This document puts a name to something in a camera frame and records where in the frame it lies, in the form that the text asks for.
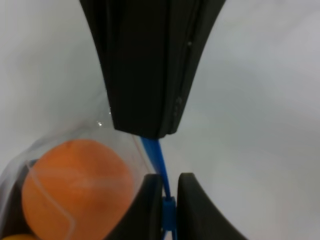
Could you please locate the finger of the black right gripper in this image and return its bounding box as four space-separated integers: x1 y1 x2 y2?
80 0 171 139
158 0 225 137

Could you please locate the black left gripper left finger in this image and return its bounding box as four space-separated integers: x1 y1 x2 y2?
106 174 163 240

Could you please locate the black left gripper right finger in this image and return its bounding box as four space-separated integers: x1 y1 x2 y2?
176 173 245 240

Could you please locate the clear zip bag blue seal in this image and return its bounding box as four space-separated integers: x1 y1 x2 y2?
0 92 181 240

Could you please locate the orange toy fruit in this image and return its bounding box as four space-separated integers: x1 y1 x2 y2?
22 139 134 240

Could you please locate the yellow toy fruit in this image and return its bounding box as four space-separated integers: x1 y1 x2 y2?
1 234 37 240

